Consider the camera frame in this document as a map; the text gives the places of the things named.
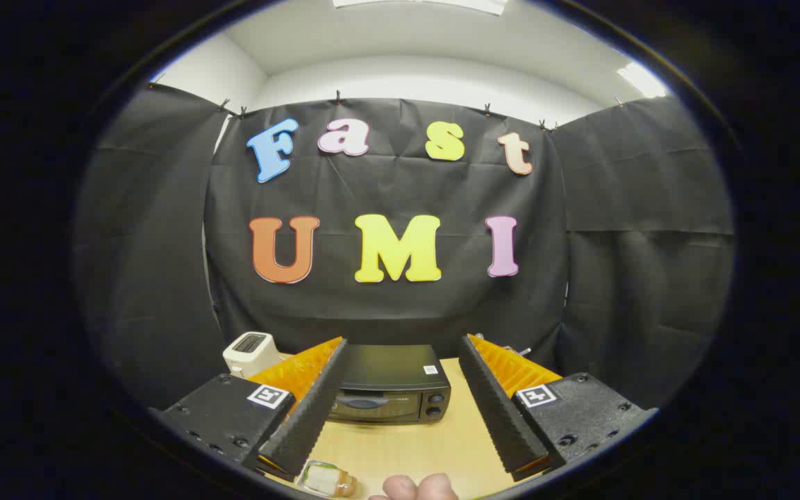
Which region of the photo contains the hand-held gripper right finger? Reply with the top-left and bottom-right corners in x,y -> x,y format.
458,333 -> 659,483

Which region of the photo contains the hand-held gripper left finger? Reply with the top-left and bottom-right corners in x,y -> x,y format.
149,337 -> 349,481

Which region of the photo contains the toasted sandwich with lettuce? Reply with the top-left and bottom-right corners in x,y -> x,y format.
301,460 -> 358,498

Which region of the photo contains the ceiling light panel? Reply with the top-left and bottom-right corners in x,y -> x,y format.
333,0 -> 510,16

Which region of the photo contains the white pop-up toaster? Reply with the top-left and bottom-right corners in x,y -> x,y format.
223,332 -> 283,379

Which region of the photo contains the black toaster oven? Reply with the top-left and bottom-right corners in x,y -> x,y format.
327,344 -> 452,426

